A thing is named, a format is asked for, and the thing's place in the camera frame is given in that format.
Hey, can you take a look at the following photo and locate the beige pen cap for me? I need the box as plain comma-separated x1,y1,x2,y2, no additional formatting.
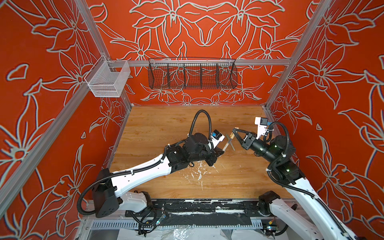
232,127,239,136

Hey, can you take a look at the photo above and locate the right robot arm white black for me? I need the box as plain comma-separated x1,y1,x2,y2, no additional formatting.
233,125,358,240

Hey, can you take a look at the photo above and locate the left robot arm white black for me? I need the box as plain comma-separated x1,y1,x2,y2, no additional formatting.
91,131,225,218

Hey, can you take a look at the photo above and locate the clear mesh bin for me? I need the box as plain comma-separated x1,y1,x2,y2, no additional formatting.
85,55,131,98

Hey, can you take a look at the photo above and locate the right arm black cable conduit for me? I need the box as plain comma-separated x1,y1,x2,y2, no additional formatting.
263,121,352,240

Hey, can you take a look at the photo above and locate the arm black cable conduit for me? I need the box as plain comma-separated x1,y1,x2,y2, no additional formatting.
263,121,352,240
76,109,213,216

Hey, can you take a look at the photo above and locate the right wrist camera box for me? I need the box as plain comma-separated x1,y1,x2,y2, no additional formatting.
255,117,271,139

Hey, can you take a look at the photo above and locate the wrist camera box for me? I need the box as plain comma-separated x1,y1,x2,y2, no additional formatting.
255,117,271,139
210,130,225,148

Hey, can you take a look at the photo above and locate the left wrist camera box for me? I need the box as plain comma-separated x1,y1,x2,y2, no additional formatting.
210,130,225,148

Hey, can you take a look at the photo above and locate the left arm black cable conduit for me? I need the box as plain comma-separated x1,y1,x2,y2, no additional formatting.
76,109,213,216

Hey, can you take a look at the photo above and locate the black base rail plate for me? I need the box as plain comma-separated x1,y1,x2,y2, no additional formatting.
125,198,286,218

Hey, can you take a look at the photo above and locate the black wire basket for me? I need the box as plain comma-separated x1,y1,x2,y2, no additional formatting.
148,58,239,90

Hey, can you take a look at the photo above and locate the white cable duct strip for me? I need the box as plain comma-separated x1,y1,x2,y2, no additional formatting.
89,218,263,231

